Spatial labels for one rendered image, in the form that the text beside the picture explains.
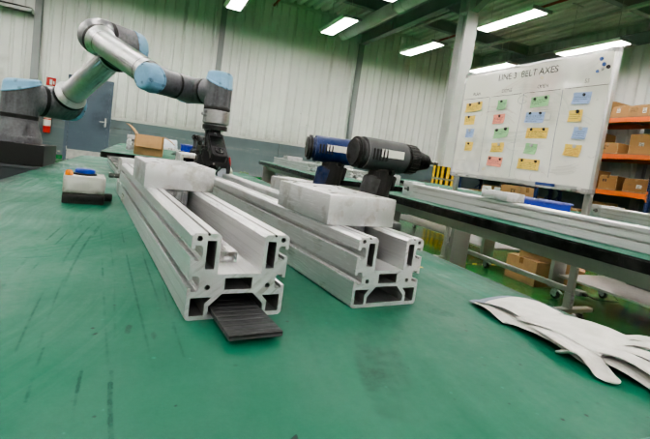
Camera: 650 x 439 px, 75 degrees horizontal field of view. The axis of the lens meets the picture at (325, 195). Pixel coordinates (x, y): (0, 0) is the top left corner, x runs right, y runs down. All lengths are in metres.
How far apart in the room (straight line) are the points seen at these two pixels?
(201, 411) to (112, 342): 0.12
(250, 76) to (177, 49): 2.02
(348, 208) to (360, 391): 0.27
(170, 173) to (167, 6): 12.04
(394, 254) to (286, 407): 0.29
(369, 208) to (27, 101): 1.48
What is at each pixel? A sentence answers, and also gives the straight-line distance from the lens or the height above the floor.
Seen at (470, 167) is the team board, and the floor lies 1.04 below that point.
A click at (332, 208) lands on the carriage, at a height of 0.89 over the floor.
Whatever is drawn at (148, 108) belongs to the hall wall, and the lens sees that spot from 12.27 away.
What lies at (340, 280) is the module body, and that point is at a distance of 0.53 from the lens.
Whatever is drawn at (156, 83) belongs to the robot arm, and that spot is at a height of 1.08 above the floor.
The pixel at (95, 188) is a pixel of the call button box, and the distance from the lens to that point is 1.04.
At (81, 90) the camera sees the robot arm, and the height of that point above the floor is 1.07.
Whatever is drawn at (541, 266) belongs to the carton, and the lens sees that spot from 4.57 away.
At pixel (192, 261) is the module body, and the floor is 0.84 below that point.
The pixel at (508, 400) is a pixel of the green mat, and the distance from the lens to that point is 0.40.
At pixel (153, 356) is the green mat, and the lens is 0.38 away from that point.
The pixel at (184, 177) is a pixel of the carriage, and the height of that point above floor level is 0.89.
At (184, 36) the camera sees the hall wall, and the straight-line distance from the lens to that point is 12.58.
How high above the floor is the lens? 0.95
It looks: 5 degrees down
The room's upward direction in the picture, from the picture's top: 8 degrees clockwise
